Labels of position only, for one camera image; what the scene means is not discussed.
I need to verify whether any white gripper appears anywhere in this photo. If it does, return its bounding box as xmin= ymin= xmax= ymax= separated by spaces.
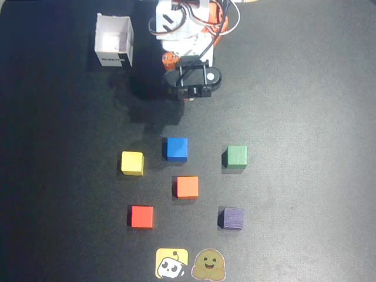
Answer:
xmin=160 ymin=31 xmax=215 ymax=72

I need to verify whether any orange wooden cube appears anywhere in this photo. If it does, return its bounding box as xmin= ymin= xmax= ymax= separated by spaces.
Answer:
xmin=173 ymin=176 xmax=199 ymax=200

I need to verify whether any blue wooden cube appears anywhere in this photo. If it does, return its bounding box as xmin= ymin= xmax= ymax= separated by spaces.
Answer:
xmin=162 ymin=137 xmax=189 ymax=162

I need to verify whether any yellow wooden cube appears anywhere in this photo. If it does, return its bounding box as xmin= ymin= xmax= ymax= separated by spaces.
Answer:
xmin=120 ymin=150 xmax=145 ymax=176

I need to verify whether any green wooden cube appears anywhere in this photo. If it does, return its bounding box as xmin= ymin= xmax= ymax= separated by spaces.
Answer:
xmin=222 ymin=145 xmax=248 ymax=170

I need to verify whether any red wooden cube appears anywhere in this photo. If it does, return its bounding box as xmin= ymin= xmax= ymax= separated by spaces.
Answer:
xmin=127 ymin=205 xmax=155 ymax=229

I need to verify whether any purple wooden cube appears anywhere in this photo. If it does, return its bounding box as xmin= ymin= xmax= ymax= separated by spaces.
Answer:
xmin=217 ymin=207 xmax=245 ymax=230

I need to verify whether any white open cardboard box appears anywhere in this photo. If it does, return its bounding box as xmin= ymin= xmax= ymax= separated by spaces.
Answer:
xmin=93 ymin=12 xmax=135 ymax=68

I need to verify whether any black table mat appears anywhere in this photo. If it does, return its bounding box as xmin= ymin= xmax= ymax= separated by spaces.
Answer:
xmin=0 ymin=0 xmax=376 ymax=282

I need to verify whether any yellow robot face sticker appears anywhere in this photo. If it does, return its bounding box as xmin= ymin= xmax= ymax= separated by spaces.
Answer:
xmin=155 ymin=248 xmax=189 ymax=279

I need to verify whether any smiling hugging face sticker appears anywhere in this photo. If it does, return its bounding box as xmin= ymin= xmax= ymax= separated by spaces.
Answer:
xmin=190 ymin=249 xmax=227 ymax=280

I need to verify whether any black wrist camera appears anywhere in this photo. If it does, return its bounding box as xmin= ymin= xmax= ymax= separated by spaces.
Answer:
xmin=162 ymin=55 xmax=223 ymax=101

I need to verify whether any black camera cable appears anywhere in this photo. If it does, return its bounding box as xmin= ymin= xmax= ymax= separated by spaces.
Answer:
xmin=187 ymin=0 xmax=233 ymax=70

